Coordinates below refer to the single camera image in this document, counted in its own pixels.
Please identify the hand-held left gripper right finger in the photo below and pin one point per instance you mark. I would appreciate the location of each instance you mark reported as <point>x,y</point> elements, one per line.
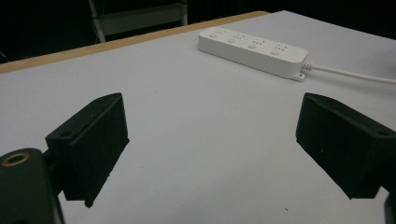
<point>345,149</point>

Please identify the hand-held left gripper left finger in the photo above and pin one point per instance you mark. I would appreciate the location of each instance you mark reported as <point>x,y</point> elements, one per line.
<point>93,146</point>

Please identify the white power strip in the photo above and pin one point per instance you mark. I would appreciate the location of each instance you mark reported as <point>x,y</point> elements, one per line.
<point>252,49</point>

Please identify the metal stand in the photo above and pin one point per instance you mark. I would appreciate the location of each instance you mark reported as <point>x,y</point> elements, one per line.
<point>140,17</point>

